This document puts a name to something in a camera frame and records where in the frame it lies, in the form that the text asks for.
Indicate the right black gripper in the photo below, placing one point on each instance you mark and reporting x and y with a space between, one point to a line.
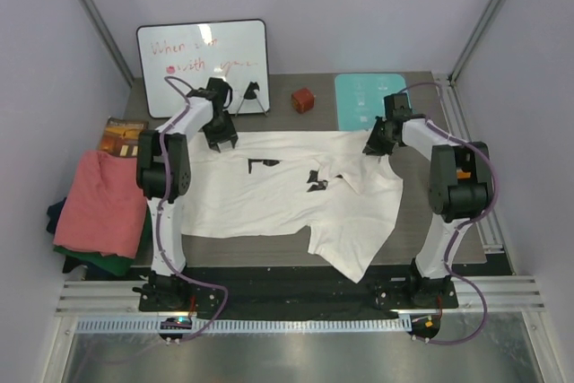
373 145

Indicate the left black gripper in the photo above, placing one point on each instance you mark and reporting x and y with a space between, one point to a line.
228 134

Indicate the white t shirt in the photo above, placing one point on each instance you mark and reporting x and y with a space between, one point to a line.
276 183

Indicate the red brown cube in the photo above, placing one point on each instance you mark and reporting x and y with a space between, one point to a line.
303 100

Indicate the small white whiteboard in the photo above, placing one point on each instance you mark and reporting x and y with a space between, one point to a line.
180 56

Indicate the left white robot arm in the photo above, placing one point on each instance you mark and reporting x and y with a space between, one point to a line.
163 173

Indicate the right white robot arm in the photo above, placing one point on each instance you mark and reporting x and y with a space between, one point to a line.
460 192

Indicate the teal cutting board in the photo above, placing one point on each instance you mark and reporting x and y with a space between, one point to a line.
360 98

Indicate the brown book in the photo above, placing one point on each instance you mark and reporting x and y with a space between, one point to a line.
120 137

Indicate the pink folded t shirt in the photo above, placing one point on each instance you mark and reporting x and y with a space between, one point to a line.
105 210

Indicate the green folded t shirt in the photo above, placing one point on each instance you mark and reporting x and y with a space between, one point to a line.
111 264

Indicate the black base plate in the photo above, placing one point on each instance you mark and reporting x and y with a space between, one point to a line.
297 293

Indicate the front aluminium rail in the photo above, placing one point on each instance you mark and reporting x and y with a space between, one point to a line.
502 294

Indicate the right aluminium frame post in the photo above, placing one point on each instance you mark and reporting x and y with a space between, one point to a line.
486 19

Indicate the aluminium frame post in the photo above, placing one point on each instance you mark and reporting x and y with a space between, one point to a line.
96 19
486 19

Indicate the left aluminium frame post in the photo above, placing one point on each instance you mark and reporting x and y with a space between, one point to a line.
96 19

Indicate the perforated cable tray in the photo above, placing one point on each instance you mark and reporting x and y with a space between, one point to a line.
180 325

